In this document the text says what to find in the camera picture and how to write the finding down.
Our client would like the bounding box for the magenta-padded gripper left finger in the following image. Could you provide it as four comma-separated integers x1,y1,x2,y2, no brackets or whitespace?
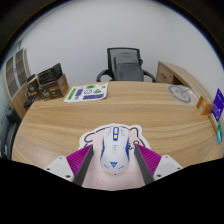
43,144,95,187

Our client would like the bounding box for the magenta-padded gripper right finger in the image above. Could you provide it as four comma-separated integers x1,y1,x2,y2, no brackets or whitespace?
133,143,184,185

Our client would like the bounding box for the white blue yellow computer mouse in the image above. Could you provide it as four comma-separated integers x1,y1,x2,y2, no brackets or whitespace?
99,125,131,175

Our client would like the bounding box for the pink pig-shaped mouse pad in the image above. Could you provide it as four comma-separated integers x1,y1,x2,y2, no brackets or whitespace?
78,123,152,191

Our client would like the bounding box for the white green purple leaflet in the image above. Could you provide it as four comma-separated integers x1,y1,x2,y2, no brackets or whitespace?
63,82,109,104

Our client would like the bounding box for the blue product package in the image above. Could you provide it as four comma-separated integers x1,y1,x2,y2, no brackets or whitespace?
215,130,224,145

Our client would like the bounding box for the tan small product box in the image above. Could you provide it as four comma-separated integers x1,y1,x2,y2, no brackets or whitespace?
210,113,220,132

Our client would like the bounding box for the brown cardboard box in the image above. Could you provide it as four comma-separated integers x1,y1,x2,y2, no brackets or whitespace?
37,73,70,100

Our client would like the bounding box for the orange cardboard box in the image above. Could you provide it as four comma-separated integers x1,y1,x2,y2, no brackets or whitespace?
195,95,215,116

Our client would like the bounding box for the black padded chair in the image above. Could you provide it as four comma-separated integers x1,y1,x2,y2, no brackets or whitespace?
0,106,23,158

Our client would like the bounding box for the small dark brown box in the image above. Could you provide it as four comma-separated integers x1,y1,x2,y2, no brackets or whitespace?
25,74,42,101

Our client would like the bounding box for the purple hanging package card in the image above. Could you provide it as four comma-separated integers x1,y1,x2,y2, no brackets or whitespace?
211,87,224,123

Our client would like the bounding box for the wooden side desk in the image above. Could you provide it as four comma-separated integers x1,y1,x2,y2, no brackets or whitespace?
155,60,209,101

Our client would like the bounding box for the black mesh office chair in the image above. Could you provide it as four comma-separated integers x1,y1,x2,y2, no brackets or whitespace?
96,47,157,83

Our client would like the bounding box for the black printed box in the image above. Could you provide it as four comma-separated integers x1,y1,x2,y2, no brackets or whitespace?
36,62,64,85

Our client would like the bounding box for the grey backpack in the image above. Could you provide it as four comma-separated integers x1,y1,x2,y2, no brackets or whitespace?
113,52,145,82

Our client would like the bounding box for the wooden shelf unit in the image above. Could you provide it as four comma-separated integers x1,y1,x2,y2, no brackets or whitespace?
2,47,33,101

